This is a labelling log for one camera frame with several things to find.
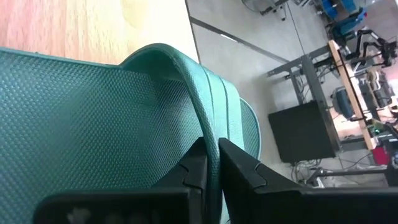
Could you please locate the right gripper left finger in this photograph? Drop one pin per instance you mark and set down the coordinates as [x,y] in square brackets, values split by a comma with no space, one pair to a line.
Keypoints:
[124,207]

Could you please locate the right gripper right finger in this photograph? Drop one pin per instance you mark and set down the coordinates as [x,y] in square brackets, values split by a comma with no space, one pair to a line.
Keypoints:
[280,205]

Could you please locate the green rubber slide sandal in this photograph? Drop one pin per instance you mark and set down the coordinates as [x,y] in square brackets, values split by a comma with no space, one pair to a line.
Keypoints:
[93,124]

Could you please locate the black background robot arm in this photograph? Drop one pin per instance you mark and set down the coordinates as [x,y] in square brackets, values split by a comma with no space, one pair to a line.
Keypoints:
[359,43]

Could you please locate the grey-blue office chair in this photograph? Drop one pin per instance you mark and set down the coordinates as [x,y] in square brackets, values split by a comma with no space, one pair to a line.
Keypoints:
[342,104]

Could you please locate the blue storage crates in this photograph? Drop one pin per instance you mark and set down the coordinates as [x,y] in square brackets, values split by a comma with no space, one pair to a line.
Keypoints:
[346,26]

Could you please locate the wooden workbench with grey frame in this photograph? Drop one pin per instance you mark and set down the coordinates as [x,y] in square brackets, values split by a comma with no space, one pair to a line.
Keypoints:
[350,90]

